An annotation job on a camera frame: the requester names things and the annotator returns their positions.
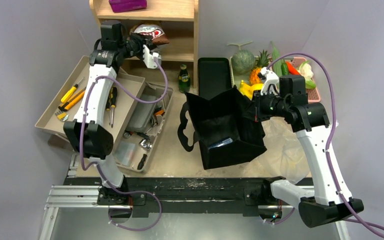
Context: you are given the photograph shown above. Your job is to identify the yellow utility knife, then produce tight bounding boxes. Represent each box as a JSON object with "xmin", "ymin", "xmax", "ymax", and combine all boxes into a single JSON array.
[{"xmin": 58, "ymin": 87, "xmax": 86, "ymax": 112}]

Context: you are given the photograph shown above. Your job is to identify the clear plastic grocery bag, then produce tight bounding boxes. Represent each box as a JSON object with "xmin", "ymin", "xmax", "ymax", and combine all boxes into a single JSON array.
[{"xmin": 253, "ymin": 115, "xmax": 312, "ymax": 185}]

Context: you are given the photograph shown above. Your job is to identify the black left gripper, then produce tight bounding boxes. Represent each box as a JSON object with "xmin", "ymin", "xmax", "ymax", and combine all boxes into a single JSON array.
[{"xmin": 117, "ymin": 32, "xmax": 153, "ymax": 61}]

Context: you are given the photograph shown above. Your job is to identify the green netted toy melon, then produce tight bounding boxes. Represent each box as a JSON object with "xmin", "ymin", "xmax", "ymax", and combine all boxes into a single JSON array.
[{"xmin": 227, "ymin": 41, "xmax": 255, "ymax": 74}]

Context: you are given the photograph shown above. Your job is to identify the small hex key set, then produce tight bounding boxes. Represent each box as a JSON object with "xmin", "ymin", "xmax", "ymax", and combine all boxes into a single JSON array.
[{"xmin": 54, "ymin": 110, "xmax": 69, "ymax": 122}]

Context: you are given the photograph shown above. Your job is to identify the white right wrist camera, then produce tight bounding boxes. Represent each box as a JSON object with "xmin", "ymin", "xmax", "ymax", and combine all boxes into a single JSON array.
[{"xmin": 258, "ymin": 67, "xmax": 280, "ymax": 95}]

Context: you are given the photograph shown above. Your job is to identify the orange toy pineapple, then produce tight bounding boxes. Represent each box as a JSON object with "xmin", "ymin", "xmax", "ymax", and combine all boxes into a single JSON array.
[{"xmin": 249, "ymin": 50, "xmax": 270, "ymax": 85}]

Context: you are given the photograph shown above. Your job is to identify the yellow toy banana lower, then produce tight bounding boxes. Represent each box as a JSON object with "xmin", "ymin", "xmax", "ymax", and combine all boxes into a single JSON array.
[{"xmin": 238, "ymin": 80, "xmax": 254, "ymax": 100}]

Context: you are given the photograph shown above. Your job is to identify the black yellow large screwdriver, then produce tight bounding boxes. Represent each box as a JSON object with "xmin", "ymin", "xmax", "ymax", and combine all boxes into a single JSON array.
[{"xmin": 110, "ymin": 86, "xmax": 118, "ymax": 128}]

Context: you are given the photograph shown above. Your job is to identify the black yellow small screwdriver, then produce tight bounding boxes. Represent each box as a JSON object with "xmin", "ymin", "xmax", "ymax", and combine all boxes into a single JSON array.
[{"xmin": 105, "ymin": 95, "xmax": 111, "ymax": 125}]

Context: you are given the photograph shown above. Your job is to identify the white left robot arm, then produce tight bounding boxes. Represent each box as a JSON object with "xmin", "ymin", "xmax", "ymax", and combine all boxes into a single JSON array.
[{"xmin": 63, "ymin": 20, "xmax": 162, "ymax": 205}]

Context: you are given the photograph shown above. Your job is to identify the wooden shelf unit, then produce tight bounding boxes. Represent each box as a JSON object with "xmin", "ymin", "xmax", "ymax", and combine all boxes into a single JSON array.
[{"xmin": 89, "ymin": 0, "xmax": 200, "ymax": 88}]

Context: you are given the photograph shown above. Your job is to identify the green plastic basket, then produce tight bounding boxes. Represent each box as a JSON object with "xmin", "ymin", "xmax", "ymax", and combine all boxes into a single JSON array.
[{"xmin": 228, "ymin": 56, "xmax": 251, "ymax": 88}]

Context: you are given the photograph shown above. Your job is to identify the grey plastic tool case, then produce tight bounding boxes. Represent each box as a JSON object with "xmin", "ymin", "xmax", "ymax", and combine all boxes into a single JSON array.
[{"xmin": 125, "ymin": 102, "xmax": 157, "ymax": 133}]

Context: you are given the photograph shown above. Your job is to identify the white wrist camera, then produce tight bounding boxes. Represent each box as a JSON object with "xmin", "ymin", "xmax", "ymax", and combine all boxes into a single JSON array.
[
  {"xmin": 141, "ymin": 45, "xmax": 162, "ymax": 69},
  {"xmin": 258, "ymin": 67, "xmax": 280, "ymax": 95}
]

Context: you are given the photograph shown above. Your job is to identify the white toy cauliflower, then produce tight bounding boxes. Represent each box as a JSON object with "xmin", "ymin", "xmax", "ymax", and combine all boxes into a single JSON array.
[{"xmin": 297, "ymin": 60, "xmax": 316, "ymax": 90}]

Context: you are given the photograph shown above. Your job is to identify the purple box on shelf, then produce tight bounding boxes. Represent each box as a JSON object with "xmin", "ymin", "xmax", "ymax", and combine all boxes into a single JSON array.
[{"xmin": 108, "ymin": 0, "xmax": 148, "ymax": 13}]

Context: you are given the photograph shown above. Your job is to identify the small green toy chili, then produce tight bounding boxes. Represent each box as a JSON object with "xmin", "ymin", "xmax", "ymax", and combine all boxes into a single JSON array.
[{"xmin": 281, "ymin": 60, "xmax": 290, "ymax": 76}]

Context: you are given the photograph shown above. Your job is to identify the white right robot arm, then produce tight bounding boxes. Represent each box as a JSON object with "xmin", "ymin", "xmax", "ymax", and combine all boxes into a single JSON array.
[{"xmin": 252, "ymin": 71, "xmax": 364, "ymax": 228}]

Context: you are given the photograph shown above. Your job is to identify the beige plastic toolbox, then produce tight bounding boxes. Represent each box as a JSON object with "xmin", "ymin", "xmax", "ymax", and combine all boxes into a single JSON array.
[{"xmin": 35, "ymin": 56, "xmax": 165, "ymax": 176}]

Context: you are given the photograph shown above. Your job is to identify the yellow handle screwdriver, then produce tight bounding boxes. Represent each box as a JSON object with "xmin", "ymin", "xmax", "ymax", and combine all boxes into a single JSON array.
[{"xmin": 60, "ymin": 77, "xmax": 85, "ymax": 104}]

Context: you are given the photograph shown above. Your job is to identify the orange hex key set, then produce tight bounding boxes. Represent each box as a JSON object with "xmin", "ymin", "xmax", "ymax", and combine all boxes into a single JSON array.
[{"xmin": 153, "ymin": 108, "xmax": 165, "ymax": 116}]

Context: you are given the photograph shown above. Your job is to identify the green perrier glass bottle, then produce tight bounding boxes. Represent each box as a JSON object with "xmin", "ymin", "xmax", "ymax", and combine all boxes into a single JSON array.
[{"xmin": 178, "ymin": 64, "xmax": 191, "ymax": 93}]

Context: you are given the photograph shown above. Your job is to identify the red chips snack bag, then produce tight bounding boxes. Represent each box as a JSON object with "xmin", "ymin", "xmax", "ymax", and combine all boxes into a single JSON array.
[{"xmin": 130, "ymin": 21, "xmax": 170, "ymax": 46}]

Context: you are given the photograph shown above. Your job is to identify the yellow toy bell pepper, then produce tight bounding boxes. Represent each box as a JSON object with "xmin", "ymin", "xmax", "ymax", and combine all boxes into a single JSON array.
[{"xmin": 249, "ymin": 83, "xmax": 264, "ymax": 99}]

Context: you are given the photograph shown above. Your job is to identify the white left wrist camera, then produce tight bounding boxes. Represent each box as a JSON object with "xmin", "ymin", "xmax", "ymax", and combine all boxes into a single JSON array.
[{"xmin": 141, "ymin": 45, "xmax": 162, "ymax": 69}]

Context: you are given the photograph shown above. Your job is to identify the black fabric tote bag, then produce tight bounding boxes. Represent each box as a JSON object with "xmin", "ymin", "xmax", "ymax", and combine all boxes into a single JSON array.
[{"xmin": 177, "ymin": 87, "xmax": 267, "ymax": 170}]

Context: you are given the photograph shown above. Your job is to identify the black plastic tray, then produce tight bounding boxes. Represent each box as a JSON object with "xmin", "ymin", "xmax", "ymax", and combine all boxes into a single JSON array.
[{"xmin": 197, "ymin": 57, "xmax": 232, "ymax": 100}]

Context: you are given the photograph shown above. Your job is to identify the dark packet in tote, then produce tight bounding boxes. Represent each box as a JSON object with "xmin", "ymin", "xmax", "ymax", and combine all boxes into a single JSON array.
[{"xmin": 208, "ymin": 137, "xmax": 233, "ymax": 149}]

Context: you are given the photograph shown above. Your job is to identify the orange toy carrot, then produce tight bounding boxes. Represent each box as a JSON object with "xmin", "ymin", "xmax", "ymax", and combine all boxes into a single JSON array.
[{"xmin": 285, "ymin": 61, "xmax": 300, "ymax": 75}]

